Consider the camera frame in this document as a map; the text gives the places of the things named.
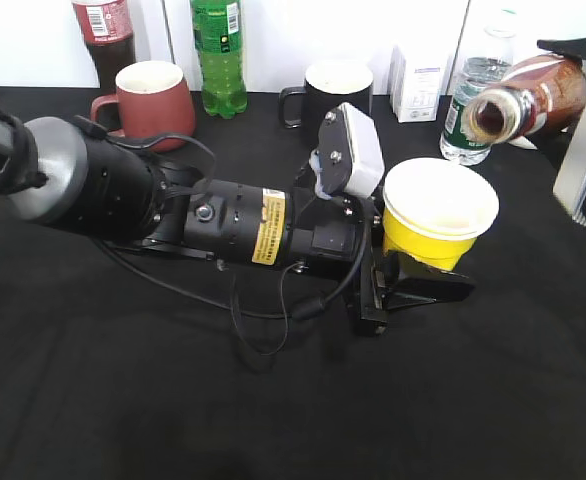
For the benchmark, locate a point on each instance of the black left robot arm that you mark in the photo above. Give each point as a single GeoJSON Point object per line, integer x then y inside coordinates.
{"type": "Point", "coordinates": [74, 176]}

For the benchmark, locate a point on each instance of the brown drink bottle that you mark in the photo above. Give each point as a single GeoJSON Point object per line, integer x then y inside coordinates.
{"type": "Point", "coordinates": [541, 94]}

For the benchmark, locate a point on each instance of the cola bottle red label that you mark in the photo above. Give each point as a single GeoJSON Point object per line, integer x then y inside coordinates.
{"type": "Point", "coordinates": [107, 31]}

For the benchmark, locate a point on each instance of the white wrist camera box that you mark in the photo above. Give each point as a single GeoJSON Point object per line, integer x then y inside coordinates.
{"type": "Point", "coordinates": [349, 157]}

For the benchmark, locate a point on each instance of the white carton box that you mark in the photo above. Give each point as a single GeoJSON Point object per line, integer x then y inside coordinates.
{"type": "Point", "coordinates": [416, 81]}

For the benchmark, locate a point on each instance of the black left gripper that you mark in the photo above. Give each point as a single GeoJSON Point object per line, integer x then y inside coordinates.
{"type": "Point", "coordinates": [336, 239]}

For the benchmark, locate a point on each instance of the red ceramic mug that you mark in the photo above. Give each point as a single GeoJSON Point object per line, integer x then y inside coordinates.
{"type": "Point", "coordinates": [152, 98]}

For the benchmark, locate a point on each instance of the black ceramic mug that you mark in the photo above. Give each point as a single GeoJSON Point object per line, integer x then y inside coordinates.
{"type": "Point", "coordinates": [327, 84]}

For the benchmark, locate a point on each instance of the green sprite bottle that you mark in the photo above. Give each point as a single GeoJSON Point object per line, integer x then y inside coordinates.
{"type": "Point", "coordinates": [217, 34]}

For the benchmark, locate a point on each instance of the yellow paper cup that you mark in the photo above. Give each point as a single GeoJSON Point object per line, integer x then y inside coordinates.
{"type": "Point", "coordinates": [435, 210]}

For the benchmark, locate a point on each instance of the clear water bottle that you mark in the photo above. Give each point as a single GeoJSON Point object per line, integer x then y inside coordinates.
{"type": "Point", "coordinates": [489, 55]}

